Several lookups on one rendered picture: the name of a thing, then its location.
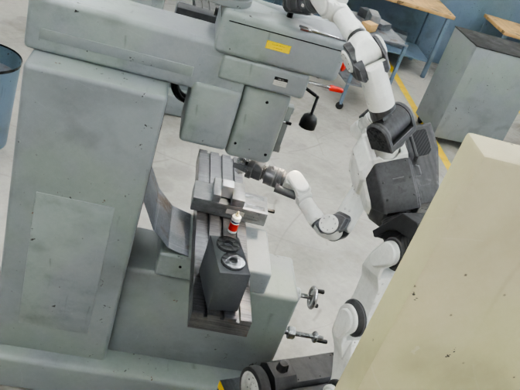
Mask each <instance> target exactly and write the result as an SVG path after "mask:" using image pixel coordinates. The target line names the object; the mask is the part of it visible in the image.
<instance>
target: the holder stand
mask: <svg viewBox="0 0 520 390"><path fill-rule="evenodd" d="M199 273H200V279H201V283H202V286H203V291H204V297H205V301H206V304H207V309H208V310H222V311H236V312H237V311H238V307H239V306H240V303H241V300H242V297H243V295H244V293H245V289H246V287H247V284H248V280H249V279H250V276H251V274H250V271H249V268H248V264H247V262H246V258H245V254H244V252H243V249H242V246H241V242H240V239H239V238H233V237H229V236H216V235H211V236H210V238H209V241H208V243H207V248H206V251H205V253H204V257H203V260H202V263H201V266H200V270H199Z"/></svg>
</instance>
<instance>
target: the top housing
mask: <svg viewBox="0 0 520 390"><path fill-rule="evenodd" d="M287 13H288V12H285V11H284V8H283V7H282V6H281V5H276V4H273V3H270V2H265V1H262V0H252V3H251V6H250V7H249V8H247V9H233V8H229V7H226V6H223V5H220V7H219V10H218V13H217V18H216V22H215V44H214V47H215V50H216V51H218V52H221V53H226V54H229V55H232V56H238V57H241V58H245V59H247V60H253V61H256V62H259V63H264V64H268V65H271V66H274V67H279V68H282V69H286V70H291V71H294V72H297V73H301V74H306V75H309V76H312V77H318V78H321V79H324V80H329V81H333V80H336V78H337V75H338V73H339V71H340V67H341V65H342V63H343V60H342V58H341V52H342V50H343V49H344V47H343V44H345V43H347V42H345V41H343V40H339V39H335V38H331V37H328V36H323V35H320V34H317V33H314V32H305V31H302V30H300V27H299V25H302V26H307V27H310V28H311V29H315V30H318V31H321V32H324V33H329V34H332V35H335V36H340V37H343V36H342V35H341V33H340V30H339V29H338V28H337V26H336V24H335V23H334V22H330V21H329V20H328V19H322V18H321V17H319V16H316V15H313V16H311V15H299V14H294V13H293V16H292V18H288V17H286V16H287Z"/></svg>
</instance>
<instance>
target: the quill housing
mask: <svg viewBox="0 0 520 390"><path fill-rule="evenodd" d="M290 100H291V96H288V95H284V94H279V93H276V92H272V91H267V90H263V89H260V88H257V87H251V86H248V85H245V86H244V89H243V92H242V96H241V100H240V104H239V106H238V110H237V114H236V116H235V119H234V124H233V126H232V129H231V134H230V136H229V139H228V142H227V146H226V148H225V152H226V153H227V154H228V155H230V156H237V157H240V158H243V159H250V160H253V161H257V162H260V163H266V162H268V161H269V160H270V158H271V155H272V151H273V149H274V147H275V143H276V140H277V138H278V135H279V132H280V129H281V127H282V123H283V120H284V117H285V116H286V112H287V109H288V106H289V102H290Z"/></svg>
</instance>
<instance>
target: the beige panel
mask: <svg viewBox="0 0 520 390"><path fill-rule="evenodd" d="M334 390H520V145H516V144H512V143H509V142H504V141H501V140H497V139H492V138H488V137H485V136H482V135H477V134H474V133H468V134H467V135H466V136H465V138H464V140H463V142H462V144H461V146H460V148H459V150H458V152H457V154H456V155H455V157H454V159H453V161H452V163H451V165H450V168H449V169H448V171H447V173H446V175H445V176H444V178H443V181H442V183H441V184H440V187H439V189H438V190H437V192H436V194H435V196H434V198H433V200H432V202H431V204H430V205H429V208H428V210H427V212H426V213H425V215H424V217H423V219H422V221H421V223H420V225H419V227H418V229H417V231H416V233H415V234H414V236H413V238H412V240H411V242H410V244H409V246H408V248H407V250H406V252H405V254H404V255H403V257H402V260H401V261H400V263H399V266H398V268H397V269H396V271H395V273H394V275H393V276H392V279H391V281H390V283H389V284H388V287H387V289H386V290H385V293H384V294H383V296H382V298H381V300H380V302H379V304H378V306H377V308H376V310H375V312H374V313H373V315H372V317H371V319H370V321H369V323H368V325H367V327H366V329H365V331H364V333H363V334H362V336H361V339H360V340H359V342H358V344H357V346H356V348H355V350H354V353H353V354H352V355H351V358H350V360H349V361H348V363H347V366H346V368H345V369H344V372H343V374H342V375H341V377H340V379H339V381H338V383H337V385H336V387H335V389H334Z"/></svg>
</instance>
